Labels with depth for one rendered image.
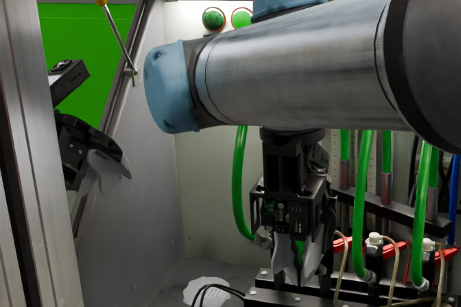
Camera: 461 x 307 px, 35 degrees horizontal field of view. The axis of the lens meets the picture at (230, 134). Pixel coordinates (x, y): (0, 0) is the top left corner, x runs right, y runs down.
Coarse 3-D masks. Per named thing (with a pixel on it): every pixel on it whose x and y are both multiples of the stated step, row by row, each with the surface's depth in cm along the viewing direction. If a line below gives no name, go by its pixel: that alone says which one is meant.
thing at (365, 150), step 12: (372, 132) 101; (384, 132) 119; (384, 144) 120; (360, 156) 99; (384, 156) 121; (360, 168) 99; (384, 168) 122; (360, 180) 98; (384, 180) 123; (360, 192) 98; (384, 192) 123; (360, 204) 98; (384, 204) 124; (360, 216) 98; (360, 228) 98; (360, 240) 98; (360, 252) 99; (360, 264) 100; (360, 276) 103; (372, 276) 109
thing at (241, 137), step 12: (240, 132) 99; (240, 144) 99; (240, 156) 99; (240, 168) 99; (240, 180) 99; (240, 192) 99; (240, 204) 100; (240, 216) 101; (240, 228) 102; (252, 240) 107
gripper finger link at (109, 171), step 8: (88, 152) 88; (96, 152) 89; (88, 160) 88; (96, 160) 89; (104, 160) 90; (112, 160) 90; (96, 168) 89; (104, 168) 90; (112, 168) 91; (120, 168) 92; (128, 168) 93; (104, 176) 90; (112, 176) 91; (120, 176) 92; (128, 176) 95; (104, 184) 90; (112, 184) 91; (104, 192) 89; (112, 192) 91
